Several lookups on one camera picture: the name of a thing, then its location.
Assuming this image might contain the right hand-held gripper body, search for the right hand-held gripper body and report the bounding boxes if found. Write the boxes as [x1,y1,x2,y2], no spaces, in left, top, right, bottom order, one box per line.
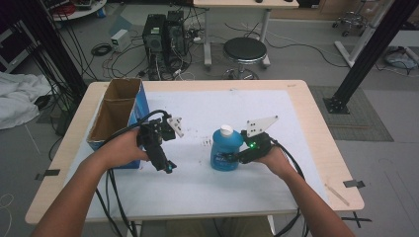
[237,115,280,165]

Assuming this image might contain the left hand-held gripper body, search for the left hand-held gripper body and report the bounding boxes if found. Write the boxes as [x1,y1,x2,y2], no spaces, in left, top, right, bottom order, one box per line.
[136,115,184,160]

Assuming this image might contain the blue bottle with white cap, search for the blue bottle with white cap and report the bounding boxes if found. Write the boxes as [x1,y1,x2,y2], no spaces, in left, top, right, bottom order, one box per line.
[209,123,245,172]

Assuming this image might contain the person's right hand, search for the person's right hand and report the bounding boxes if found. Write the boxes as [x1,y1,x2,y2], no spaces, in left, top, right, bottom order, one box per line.
[256,146,299,182]

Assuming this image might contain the person's left hand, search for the person's left hand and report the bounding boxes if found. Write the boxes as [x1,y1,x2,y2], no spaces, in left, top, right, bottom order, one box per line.
[100,127,151,171]

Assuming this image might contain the white table sheet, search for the white table sheet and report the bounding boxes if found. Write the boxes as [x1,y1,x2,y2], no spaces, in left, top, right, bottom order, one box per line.
[63,89,330,221]

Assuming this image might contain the blue cardboard box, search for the blue cardboard box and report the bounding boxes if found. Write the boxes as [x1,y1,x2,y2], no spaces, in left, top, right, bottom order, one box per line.
[86,77,151,170]

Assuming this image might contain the white table leg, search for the white table leg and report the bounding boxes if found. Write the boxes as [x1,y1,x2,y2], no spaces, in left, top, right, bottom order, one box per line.
[266,215,277,236]
[126,220,143,237]

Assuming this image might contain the person's khaki trousers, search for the person's khaki trousers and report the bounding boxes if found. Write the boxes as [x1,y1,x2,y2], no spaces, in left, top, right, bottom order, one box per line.
[164,216,275,237]

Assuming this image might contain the wooden stick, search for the wooden stick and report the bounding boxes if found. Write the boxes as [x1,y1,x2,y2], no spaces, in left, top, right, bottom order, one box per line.
[324,183,351,207]

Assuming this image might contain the black computer tower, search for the black computer tower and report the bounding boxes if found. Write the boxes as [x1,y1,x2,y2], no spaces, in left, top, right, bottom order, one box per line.
[164,10,189,67]
[141,13,167,81]

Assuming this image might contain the small white box device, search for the small white box device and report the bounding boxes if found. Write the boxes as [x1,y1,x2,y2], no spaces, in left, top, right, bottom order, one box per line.
[110,29,132,53]

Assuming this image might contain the black round stool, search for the black round stool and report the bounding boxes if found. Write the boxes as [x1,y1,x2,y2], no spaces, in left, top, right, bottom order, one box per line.
[222,37,272,81]

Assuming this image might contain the black tape strip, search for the black tape strip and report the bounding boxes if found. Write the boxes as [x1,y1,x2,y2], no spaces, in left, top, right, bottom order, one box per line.
[342,179,366,190]
[34,168,61,182]

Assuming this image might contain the grey floor mat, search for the grey floor mat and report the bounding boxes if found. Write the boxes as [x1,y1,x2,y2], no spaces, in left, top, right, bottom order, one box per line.
[309,86,394,142]

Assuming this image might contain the black tape cross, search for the black tape cross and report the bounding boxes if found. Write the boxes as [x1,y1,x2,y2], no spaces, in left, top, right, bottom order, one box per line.
[340,211,373,229]

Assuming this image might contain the round white table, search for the round white table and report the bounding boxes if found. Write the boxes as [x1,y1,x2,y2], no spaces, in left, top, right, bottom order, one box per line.
[42,0,108,23]

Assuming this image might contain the white cloth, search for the white cloth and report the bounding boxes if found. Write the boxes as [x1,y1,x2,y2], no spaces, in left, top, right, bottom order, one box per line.
[0,71,52,130]

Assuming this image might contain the white metal stand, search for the white metal stand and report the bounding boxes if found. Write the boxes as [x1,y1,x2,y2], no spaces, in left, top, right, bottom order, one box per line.
[334,0,396,68]

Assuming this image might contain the wheeled chair base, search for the wheeled chair base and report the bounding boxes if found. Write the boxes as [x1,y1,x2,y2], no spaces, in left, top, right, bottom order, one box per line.
[331,11,370,38]

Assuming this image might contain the thick black cable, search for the thick black cable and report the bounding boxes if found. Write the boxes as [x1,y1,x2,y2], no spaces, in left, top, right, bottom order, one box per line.
[94,109,172,237]
[270,137,310,237]

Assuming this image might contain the thin black cable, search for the thin black cable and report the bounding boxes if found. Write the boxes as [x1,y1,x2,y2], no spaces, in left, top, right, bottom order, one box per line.
[104,168,141,237]

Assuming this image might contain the coiled black cable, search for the coiled black cable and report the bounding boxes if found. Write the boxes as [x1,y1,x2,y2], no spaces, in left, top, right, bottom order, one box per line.
[90,42,114,57]

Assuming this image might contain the black metal frame post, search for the black metal frame post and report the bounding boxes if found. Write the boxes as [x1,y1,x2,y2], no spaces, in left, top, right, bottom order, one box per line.
[0,0,88,100]
[323,0,419,116]

